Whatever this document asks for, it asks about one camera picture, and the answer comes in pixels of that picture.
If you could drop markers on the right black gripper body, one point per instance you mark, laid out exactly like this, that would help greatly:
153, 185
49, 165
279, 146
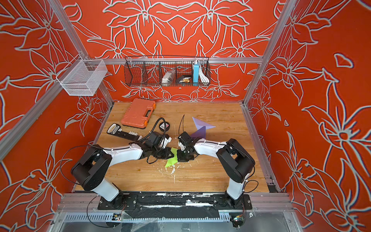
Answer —
184, 156

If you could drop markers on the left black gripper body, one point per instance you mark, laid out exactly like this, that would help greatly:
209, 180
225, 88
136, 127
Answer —
160, 153

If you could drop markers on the lime green square paper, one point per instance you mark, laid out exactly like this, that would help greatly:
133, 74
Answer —
172, 161

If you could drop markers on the light lavender square paper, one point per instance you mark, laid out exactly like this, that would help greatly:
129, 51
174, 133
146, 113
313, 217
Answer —
200, 124

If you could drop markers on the dark purple square paper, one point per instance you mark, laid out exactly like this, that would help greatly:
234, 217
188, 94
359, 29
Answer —
200, 133

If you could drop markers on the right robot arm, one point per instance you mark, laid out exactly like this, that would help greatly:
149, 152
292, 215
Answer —
236, 161

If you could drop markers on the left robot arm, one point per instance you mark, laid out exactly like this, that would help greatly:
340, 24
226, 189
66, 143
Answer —
92, 167

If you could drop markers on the black round disc with label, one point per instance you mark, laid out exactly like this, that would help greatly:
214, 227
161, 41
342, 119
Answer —
164, 126

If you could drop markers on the orange plastic tool case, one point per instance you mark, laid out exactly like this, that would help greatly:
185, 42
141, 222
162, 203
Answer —
139, 113

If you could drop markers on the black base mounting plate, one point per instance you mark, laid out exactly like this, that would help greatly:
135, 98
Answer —
134, 200

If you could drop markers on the silver packet in basket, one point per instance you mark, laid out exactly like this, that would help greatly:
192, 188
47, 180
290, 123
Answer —
168, 78

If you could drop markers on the black item in basket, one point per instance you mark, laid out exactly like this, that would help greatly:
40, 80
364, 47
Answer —
184, 79

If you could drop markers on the light blue box in basket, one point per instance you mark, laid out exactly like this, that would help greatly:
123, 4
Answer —
196, 69

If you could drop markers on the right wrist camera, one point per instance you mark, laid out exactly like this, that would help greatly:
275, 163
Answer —
184, 140

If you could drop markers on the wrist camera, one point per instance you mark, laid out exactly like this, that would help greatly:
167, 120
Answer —
184, 140
165, 141

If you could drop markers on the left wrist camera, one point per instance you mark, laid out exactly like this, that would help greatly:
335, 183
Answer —
165, 141

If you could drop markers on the white slotted cable duct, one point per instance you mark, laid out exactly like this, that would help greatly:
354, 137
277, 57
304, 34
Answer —
126, 218

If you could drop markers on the black wire wall basket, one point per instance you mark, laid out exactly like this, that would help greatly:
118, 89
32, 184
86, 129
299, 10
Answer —
148, 72

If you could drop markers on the clear plastic wall bin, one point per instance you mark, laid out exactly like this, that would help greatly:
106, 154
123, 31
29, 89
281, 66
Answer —
83, 77

